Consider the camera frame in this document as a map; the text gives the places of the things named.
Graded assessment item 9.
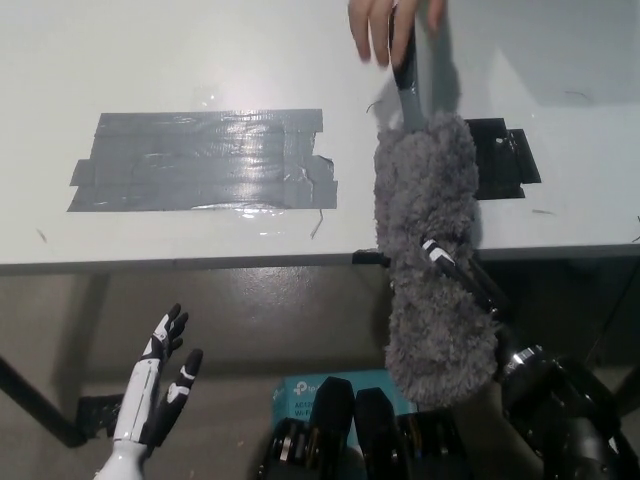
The bare person hand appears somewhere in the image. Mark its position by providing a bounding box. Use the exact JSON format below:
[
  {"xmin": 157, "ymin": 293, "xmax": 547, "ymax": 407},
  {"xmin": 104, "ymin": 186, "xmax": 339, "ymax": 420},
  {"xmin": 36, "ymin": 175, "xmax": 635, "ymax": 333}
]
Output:
[{"xmin": 348, "ymin": 0, "xmax": 448, "ymax": 69}]

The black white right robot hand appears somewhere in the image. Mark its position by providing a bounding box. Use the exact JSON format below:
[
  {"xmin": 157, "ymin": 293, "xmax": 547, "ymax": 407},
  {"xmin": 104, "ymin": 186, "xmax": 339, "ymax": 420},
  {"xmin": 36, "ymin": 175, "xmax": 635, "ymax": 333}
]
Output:
[{"xmin": 421, "ymin": 238, "xmax": 547, "ymax": 384}]

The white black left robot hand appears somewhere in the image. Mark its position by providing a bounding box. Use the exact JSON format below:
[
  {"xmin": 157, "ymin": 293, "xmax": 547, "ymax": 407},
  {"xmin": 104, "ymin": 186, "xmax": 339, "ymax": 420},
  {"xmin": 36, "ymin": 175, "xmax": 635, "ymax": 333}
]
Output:
[{"xmin": 112, "ymin": 302, "xmax": 205, "ymax": 447}]

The grey fluffy microfibre duster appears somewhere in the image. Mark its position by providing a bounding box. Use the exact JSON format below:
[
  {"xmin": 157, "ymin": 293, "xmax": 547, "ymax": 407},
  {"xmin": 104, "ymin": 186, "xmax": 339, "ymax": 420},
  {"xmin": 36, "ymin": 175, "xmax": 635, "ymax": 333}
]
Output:
[{"xmin": 373, "ymin": 2, "xmax": 504, "ymax": 414}]

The black metal table leg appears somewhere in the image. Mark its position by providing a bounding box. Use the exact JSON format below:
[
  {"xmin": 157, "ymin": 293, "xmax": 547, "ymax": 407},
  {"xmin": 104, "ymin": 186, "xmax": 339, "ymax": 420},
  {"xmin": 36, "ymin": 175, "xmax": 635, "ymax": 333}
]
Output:
[{"xmin": 0, "ymin": 353, "xmax": 89, "ymax": 447}]

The small black tape strip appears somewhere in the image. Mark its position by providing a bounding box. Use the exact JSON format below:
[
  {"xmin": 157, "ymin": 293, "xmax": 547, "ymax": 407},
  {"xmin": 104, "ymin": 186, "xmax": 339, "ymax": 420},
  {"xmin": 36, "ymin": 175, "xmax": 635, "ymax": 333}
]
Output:
[{"xmin": 351, "ymin": 247, "xmax": 392, "ymax": 267}]

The teal router cardboard box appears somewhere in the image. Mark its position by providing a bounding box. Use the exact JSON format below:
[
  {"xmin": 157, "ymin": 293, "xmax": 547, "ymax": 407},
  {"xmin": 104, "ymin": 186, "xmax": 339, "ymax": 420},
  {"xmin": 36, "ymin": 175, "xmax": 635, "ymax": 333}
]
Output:
[{"xmin": 271, "ymin": 368, "xmax": 419, "ymax": 437}]

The grey duct tape patch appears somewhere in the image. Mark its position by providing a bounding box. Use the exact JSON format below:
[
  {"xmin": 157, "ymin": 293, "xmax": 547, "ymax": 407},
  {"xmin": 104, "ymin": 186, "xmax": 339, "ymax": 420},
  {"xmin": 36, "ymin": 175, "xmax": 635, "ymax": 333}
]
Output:
[{"xmin": 66, "ymin": 108, "xmax": 340, "ymax": 214}]

